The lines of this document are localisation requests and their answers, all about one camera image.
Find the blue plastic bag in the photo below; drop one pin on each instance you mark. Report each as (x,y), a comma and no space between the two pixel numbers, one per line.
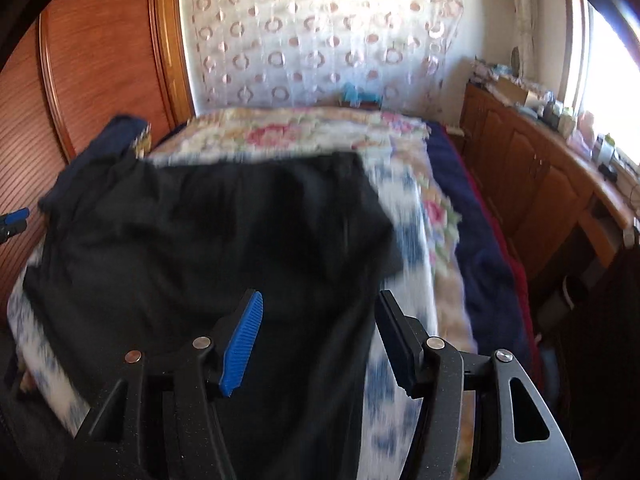
(357,95)

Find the navy blanket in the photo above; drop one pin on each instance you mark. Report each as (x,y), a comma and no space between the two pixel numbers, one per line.
(480,260)

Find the pile of papers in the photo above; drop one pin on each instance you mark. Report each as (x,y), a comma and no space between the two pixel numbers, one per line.
(484,72)

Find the wooden cabinet counter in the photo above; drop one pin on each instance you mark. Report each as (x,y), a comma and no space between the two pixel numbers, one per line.
(525,160)

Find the green capped bottle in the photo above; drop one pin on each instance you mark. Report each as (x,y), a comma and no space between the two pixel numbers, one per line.
(605,149)

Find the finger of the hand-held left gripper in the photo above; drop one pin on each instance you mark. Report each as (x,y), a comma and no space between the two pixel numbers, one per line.
(15,217)

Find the small black device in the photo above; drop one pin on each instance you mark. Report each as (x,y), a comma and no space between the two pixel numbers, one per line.
(608,171)

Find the navy folded garment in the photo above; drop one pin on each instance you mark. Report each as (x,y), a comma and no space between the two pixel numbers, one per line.
(110,140)

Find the floral blanket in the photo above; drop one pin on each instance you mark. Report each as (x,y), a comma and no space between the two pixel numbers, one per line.
(300,132)

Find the wooden framed window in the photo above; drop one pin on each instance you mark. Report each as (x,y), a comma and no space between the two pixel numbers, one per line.
(610,85)

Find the dark waste bin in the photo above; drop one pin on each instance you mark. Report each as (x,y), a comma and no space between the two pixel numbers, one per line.
(567,302)

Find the wooden slatted wardrobe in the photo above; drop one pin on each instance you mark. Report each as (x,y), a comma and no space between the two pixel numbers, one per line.
(100,60)

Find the pale window drape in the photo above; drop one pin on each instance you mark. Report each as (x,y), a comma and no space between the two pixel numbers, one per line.
(522,15)

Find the black printed t-shirt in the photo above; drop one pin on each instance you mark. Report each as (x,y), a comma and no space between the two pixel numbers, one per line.
(200,260)

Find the circle patterned sheer curtain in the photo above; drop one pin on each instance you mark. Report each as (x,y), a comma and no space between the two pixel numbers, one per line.
(325,40)

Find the grey oval object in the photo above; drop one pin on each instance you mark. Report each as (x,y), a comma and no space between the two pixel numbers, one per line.
(516,59)

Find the pink figurine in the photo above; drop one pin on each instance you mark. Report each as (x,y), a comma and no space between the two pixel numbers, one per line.
(586,132)

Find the dark wooden chair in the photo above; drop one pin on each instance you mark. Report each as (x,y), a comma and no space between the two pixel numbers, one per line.
(610,350)

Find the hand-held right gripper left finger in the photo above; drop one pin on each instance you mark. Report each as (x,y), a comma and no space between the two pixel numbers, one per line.
(242,345)

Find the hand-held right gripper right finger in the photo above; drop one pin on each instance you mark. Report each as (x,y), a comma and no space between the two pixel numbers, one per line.
(400,350)

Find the cardboard box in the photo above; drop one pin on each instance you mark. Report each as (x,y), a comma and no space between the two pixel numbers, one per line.
(512,91)

